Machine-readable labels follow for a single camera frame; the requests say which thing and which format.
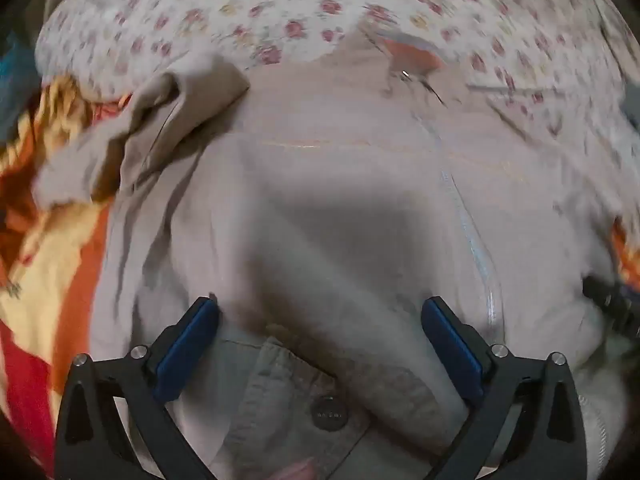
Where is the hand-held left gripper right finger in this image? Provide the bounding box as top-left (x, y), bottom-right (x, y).
top-left (421, 296), bottom-right (588, 480)

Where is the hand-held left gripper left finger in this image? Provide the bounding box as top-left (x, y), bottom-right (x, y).
top-left (54, 296), bottom-right (221, 480)

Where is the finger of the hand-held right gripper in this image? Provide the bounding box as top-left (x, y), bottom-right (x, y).
top-left (582, 275), bottom-right (640, 342)

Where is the beige jacket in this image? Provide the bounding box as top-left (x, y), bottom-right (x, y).
top-left (35, 25), bottom-right (632, 480)

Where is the teal grey cloth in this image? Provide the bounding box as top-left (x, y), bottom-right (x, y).
top-left (0, 42), bottom-right (43, 143)

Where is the floral bedsheet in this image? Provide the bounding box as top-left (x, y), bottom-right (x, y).
top-left (35, 0), bottom-right (640, 201)

